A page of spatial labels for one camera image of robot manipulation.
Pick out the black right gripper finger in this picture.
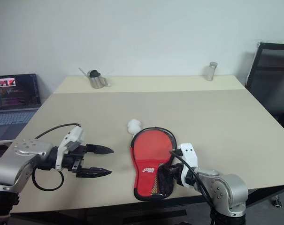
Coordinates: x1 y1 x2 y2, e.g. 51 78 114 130
161 165 173 176

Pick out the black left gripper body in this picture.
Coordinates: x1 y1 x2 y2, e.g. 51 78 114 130
61 144 89 179

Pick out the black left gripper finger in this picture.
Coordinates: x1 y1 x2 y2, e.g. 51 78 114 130
86 144 114 156
75 167 112 180

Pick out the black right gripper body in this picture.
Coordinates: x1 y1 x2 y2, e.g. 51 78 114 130
170 164 184 187

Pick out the black and red pouch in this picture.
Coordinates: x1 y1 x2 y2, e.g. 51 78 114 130
129 126 180 202

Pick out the red table tennis paddle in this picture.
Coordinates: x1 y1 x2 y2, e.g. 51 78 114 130
133 129 173 195

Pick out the open grey laptop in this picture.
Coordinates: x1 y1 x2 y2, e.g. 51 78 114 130
0 74 42 141

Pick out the thin metal stirring rod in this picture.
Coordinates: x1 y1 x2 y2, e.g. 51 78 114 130
78 67 91 77

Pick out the chair caster wheel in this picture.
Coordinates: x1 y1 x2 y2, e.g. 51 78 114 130
270 194 283 208

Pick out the steel cylindrical shaker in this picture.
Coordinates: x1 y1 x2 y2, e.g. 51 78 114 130
205 61 218 82

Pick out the black office chair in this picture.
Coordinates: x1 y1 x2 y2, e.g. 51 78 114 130
246 42 284 136

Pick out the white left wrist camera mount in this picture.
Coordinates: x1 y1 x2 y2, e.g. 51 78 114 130
54 126 86 171

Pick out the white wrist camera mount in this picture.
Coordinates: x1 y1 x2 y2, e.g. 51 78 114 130
54 126 86 171
178 143 199 188

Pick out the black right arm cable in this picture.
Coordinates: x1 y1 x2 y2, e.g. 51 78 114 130
169 149 217 225

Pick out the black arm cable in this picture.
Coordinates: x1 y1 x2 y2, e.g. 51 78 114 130
169 149 217 225
31 123 83 192

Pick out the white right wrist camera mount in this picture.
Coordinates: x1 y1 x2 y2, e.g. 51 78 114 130
178 143 199 188

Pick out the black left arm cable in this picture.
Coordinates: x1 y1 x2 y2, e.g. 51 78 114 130
31 123 83 192

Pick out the steel pitcher with handle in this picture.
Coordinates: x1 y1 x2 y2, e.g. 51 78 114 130
89 69 109 89

